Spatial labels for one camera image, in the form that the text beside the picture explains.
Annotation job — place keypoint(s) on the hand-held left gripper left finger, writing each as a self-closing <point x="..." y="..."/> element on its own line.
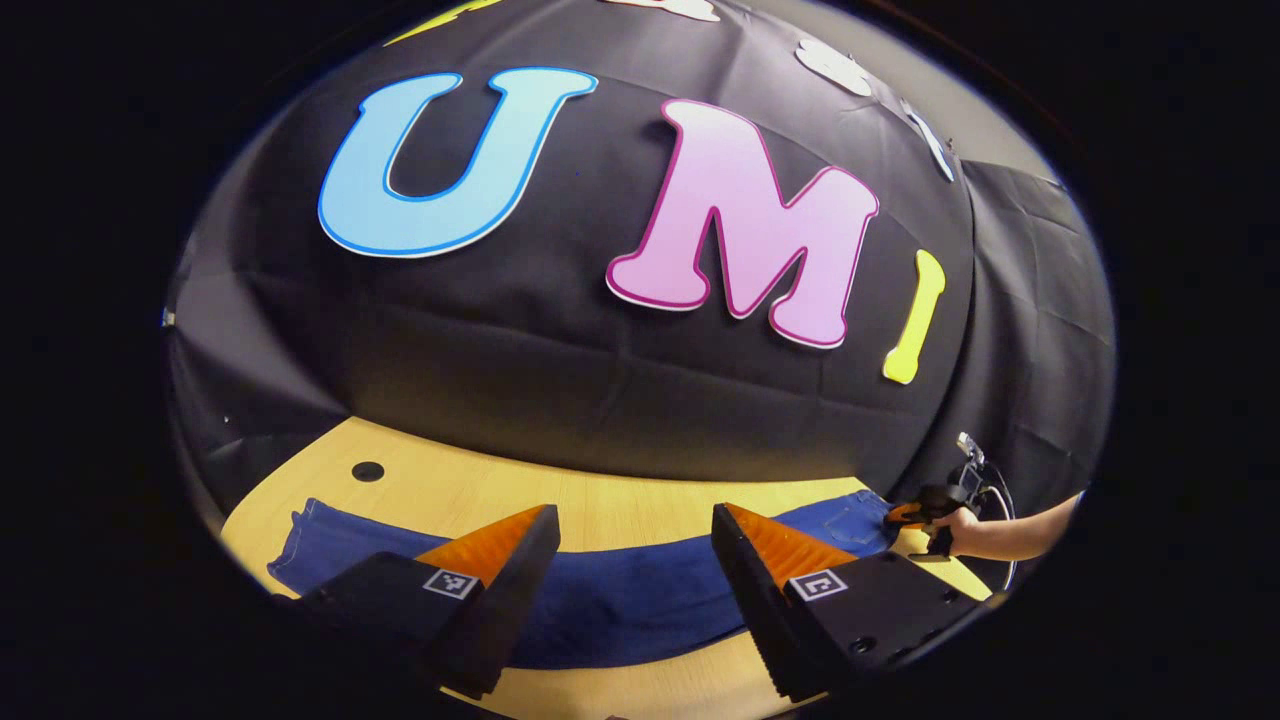
<point x="515" y="600"/>

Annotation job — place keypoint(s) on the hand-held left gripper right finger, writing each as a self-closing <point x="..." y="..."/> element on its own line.
<point x="755" y="600"/>

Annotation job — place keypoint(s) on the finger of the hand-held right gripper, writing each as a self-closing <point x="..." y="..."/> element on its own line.
<point x="903" y="514"/>

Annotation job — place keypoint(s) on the blue jeans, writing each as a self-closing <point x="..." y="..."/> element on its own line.
<point x="620" y="600"/>

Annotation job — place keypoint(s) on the black backdrop cloth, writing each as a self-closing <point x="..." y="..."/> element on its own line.
<point x="600" y="380"/>

